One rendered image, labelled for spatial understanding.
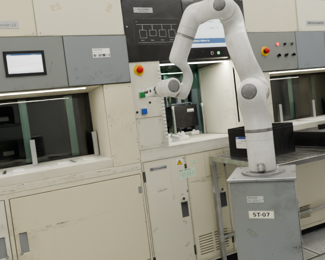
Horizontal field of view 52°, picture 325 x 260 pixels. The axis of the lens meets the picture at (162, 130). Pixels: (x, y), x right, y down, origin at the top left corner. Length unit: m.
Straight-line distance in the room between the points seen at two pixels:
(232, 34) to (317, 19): 1.50
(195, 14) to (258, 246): 1.06
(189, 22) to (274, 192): 0.84
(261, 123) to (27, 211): 1.26
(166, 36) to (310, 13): 1.25
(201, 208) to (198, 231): 0.15
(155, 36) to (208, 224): 1.25
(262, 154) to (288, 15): 1.50
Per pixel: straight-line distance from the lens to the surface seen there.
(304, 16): 2.89
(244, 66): 1.56
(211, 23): 2.34
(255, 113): 1.49
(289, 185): 1.47
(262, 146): 1.52
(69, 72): 1.93
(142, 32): 2.10
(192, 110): 2.76
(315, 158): 1.92
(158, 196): 2.10
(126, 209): 2.04
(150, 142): 2.05
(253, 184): 1.48
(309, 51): 2.85
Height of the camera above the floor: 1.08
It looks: 3 degrees down
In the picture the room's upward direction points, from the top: 7 degrees counter-clockwise
